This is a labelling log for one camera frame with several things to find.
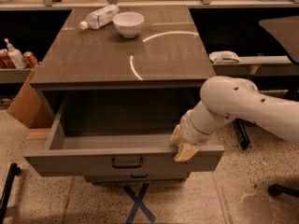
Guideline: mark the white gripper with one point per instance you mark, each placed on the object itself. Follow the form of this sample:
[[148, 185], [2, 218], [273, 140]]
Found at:
[[192, 131]]

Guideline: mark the grey top drawer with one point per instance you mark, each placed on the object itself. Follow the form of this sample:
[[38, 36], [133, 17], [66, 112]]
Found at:
[[124, 132]]

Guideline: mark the grey drawer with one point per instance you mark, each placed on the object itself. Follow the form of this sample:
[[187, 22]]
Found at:
[[124, 132], [131, 178]]

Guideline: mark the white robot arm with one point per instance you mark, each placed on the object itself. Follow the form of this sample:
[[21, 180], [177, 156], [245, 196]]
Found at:
[[224, 99]]

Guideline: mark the grey drawer cabinet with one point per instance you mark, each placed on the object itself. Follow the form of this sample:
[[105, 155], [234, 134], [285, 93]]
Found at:
[[168, 54]]

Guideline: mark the grey bottom drawer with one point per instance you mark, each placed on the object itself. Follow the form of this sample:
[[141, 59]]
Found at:
[[131, 178]]

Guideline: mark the black table leg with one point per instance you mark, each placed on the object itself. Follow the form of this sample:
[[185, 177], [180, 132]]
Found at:
[[244, 139]]

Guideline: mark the folded white cloth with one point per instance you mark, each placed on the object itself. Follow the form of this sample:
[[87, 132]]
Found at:
[[224, 57]]

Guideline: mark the black chair base right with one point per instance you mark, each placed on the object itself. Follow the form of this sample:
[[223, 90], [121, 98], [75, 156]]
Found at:
[[276, 190]]

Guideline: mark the white ceramic bowl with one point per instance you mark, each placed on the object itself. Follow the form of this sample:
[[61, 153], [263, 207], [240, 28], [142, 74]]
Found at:
[[128, 24]]

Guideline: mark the clear plastic water bottle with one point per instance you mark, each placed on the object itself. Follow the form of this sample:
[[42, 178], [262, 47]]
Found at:
[[100, 17]]

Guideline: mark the brown cardboard box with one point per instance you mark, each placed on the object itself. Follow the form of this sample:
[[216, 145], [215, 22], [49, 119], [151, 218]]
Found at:
[[27, 107]]

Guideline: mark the black chair leg left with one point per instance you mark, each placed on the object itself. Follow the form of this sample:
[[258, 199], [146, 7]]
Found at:
[[13, 170]]

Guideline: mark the red soda can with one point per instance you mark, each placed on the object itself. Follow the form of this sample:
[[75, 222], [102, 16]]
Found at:
[[5, 61], [30, 58]]

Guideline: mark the white pump bottle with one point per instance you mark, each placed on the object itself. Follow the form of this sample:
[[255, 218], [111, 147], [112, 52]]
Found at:
[[15, 56]]

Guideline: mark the red soda can left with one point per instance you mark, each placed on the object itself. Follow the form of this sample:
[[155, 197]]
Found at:
[[5, 61]]

